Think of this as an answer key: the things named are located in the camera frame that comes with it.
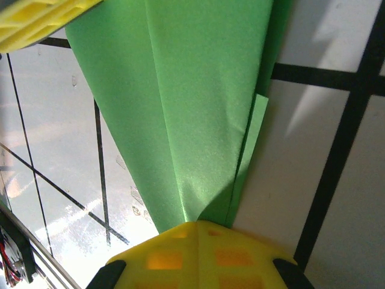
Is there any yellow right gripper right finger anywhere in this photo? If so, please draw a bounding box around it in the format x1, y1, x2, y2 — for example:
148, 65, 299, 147
198, 221, 315, 289

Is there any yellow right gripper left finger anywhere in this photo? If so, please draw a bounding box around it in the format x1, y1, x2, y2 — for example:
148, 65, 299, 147
87, 221, 200, 289

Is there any green cloth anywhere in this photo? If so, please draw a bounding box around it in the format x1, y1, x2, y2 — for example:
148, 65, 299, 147
65, 0, 294, 235

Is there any aluminium front frame rail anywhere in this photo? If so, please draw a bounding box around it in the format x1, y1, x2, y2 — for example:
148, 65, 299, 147
0, 204, 82, 289

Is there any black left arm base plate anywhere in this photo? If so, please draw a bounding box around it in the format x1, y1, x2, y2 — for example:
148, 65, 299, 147
0, 215, 37, 285

